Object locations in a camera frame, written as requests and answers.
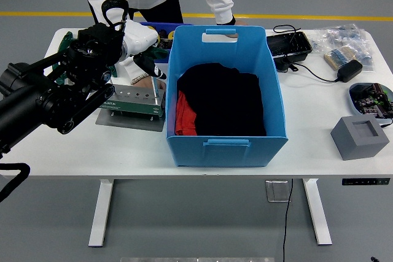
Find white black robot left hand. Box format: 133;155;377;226
117;18;168;80

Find person's left hand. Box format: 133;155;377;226
220;19;248;40

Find person's right hand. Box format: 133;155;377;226
131;75;167;94

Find green metal wrench stand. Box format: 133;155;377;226
95;83;166;133

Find large green T-handle wrench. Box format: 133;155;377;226
144;44;170;97

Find large blue plastic box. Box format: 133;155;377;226
165;25;289;168

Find grey cube box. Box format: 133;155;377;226
330;115;391;161

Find small blue plastic bin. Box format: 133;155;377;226
139;21;194;64

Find black plastic tray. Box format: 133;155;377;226
265;31;313;66

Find red cloth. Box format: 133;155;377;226
174;90;198;136

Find white table leg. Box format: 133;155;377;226
88;179;114;248
302;178;333;247

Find black cloth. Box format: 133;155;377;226
176;62;267;137

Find black table control panel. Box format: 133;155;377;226
341;177;391;187

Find taped resistor strip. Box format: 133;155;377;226
323;45;359;70

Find clear plastic parts bags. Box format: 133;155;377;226
309;23;375;74

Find metal floor socket plate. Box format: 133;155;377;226
265;180;292;203

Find black power adapter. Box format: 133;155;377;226
337;59;364;83

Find light blue dish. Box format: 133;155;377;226
348;82;393;121

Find electronic parts pile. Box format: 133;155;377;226
351;83;393;119

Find bead bracelet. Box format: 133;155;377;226
130;71;149;85

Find black adapter cable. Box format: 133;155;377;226
273;24;340;83

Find black floor cable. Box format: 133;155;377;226
281;179;294;262

